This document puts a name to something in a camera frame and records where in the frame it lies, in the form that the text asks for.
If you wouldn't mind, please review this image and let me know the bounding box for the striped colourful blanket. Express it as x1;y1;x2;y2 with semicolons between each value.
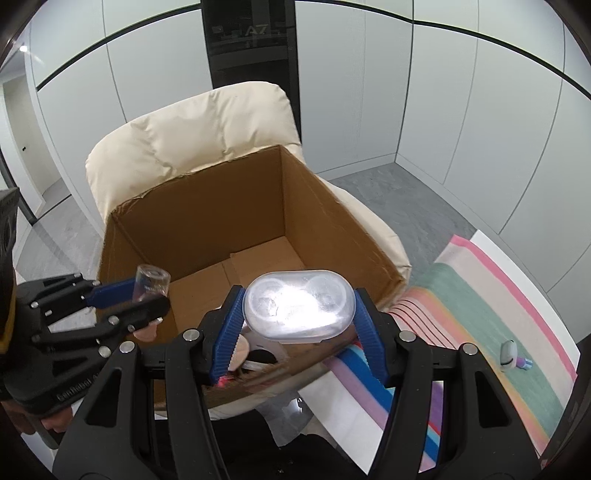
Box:
323;234;580;472

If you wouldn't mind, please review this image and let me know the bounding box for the striped tablecloth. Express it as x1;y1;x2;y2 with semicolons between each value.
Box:
298;230;580;476

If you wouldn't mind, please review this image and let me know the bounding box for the black glass cabinet panel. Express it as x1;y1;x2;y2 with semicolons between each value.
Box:
201;0;303;145

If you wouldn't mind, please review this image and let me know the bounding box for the small white grey device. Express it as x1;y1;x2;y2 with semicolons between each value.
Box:
500;339;518;373

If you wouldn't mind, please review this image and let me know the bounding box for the brown cardboard box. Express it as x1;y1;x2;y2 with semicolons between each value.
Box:
95;144;404;409

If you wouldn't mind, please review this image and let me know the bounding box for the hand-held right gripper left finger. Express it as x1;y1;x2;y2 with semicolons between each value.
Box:
53;285;245;480

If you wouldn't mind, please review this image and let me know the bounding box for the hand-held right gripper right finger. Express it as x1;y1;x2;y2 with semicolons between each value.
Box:
353;288;546;480

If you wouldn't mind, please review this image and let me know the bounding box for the clear plastic bag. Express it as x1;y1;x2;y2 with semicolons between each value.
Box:
257;391;315;446

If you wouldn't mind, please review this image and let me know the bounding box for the person's dark clothing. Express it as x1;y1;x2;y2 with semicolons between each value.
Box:
150;411;370;480

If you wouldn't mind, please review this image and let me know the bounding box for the clear bottle with pink cap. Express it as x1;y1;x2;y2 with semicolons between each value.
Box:
133;264;171;343

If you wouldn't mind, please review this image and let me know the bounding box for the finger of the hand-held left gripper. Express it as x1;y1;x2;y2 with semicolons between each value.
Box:
28;273;139;311
32;294;171;346

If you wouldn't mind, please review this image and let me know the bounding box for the person's left hand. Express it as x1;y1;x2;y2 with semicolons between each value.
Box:
0;399;78;437

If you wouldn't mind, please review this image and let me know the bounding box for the clear plastic case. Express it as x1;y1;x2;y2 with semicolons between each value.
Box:
244;269;355;344

